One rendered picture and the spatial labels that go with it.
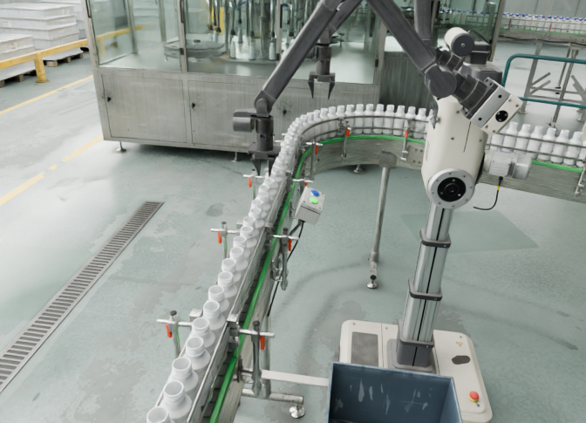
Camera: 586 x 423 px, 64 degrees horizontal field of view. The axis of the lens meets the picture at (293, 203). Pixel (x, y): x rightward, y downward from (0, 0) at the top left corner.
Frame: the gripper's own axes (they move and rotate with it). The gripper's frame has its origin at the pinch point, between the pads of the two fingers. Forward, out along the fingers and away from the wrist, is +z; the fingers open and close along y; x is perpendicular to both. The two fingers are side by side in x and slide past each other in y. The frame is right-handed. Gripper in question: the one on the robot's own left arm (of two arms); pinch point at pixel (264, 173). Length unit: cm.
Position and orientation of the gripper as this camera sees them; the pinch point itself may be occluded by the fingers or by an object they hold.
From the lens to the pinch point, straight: 156.8
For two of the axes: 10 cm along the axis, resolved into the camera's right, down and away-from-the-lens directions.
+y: 9.9, 0.9, -1.1
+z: -0.3, 8.9, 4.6
